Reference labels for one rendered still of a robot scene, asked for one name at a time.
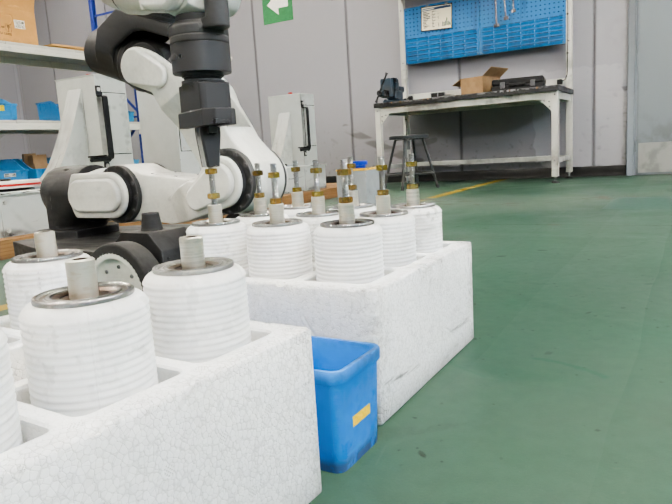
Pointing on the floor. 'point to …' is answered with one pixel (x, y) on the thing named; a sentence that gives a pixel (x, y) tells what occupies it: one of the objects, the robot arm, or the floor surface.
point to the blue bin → (344, 400)
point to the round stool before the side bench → (414, 158)
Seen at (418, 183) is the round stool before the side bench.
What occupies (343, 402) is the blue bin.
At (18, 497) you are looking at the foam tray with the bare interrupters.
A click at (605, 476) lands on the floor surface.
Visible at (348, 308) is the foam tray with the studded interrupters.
